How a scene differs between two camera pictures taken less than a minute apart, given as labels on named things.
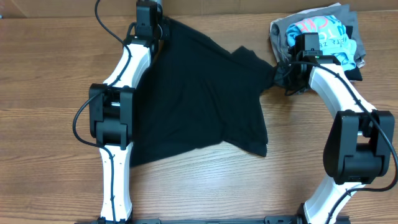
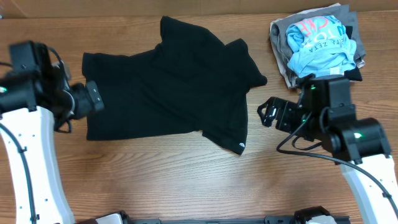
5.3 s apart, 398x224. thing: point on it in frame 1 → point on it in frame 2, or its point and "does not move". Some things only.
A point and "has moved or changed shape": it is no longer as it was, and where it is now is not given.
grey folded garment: x=342 y=12 does not move
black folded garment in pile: x=354 y=74 does not move
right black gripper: x=278 y=80 → x=287 y=111
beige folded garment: x=360 y=62 does not move
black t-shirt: x=191 y=93 has moved or changed shape
